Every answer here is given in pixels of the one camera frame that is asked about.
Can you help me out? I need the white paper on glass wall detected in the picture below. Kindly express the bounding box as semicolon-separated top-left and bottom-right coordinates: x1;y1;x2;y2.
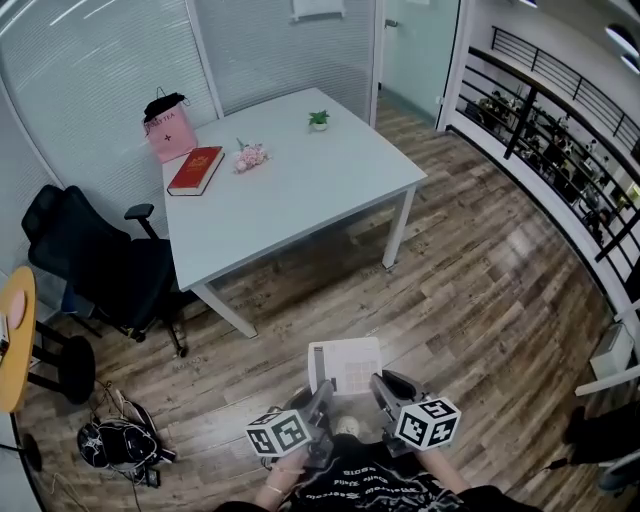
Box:
289;0;347;22

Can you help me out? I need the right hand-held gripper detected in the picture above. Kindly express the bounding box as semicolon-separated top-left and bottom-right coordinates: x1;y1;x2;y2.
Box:
369;369;462;458

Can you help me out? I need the round yellow table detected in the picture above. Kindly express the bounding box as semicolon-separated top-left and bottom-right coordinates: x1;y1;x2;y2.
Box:
0;265;39;414

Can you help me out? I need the person's right forearm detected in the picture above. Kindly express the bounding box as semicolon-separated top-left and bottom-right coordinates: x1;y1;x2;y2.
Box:
418;446;477;495

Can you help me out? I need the white table leg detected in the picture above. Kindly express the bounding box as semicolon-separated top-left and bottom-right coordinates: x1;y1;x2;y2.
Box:
191;280;259;340
381;187;418;272

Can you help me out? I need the white box appliance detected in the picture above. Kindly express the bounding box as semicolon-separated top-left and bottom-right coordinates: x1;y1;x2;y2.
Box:
588;321;637;382

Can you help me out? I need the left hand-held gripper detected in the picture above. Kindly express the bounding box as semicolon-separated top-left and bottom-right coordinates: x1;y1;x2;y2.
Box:
245;378;338;469

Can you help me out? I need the person's left forearm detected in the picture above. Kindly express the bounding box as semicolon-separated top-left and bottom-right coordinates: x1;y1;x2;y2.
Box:
253;451;307;512

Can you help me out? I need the black stool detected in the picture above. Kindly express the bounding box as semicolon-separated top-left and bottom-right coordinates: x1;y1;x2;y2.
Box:
28;323;97;406

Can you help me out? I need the pink flower bouquet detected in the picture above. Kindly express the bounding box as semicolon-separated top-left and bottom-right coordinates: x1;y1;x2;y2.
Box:
231;137;272;176

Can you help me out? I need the glass door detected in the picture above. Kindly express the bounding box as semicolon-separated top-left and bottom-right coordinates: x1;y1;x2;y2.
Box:
378;0;462;129

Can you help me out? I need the pink paper bag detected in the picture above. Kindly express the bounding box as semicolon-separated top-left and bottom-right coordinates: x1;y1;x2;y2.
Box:
142;102;199;165

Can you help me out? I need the black printed shirt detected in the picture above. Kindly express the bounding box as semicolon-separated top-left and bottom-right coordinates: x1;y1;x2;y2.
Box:
213;431;547;512

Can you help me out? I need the pink round pad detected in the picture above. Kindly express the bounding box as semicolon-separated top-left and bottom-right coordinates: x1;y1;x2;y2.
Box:
9;288;28;330

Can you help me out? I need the black backpack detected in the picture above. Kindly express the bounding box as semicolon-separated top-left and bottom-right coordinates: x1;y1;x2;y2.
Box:
76;398;177;474

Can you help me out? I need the oval ceiling lamp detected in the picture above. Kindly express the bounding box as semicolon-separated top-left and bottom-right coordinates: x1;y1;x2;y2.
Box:
604;24;635;52

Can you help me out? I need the black metal railing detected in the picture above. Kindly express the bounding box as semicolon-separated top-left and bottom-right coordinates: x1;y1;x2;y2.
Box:
451;24;640;287

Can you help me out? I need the person's white shoe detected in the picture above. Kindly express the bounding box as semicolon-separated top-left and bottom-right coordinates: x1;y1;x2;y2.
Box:
334;414;363;437

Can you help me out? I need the red hardcover book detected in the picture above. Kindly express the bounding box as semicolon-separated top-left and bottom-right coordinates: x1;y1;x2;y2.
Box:
166;145;226;198

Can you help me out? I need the black office chair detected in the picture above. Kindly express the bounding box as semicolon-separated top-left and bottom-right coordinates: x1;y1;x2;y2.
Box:
20;183;202;359

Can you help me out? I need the white calculator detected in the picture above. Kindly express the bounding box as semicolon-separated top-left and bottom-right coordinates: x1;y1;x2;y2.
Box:
307;336;387;399

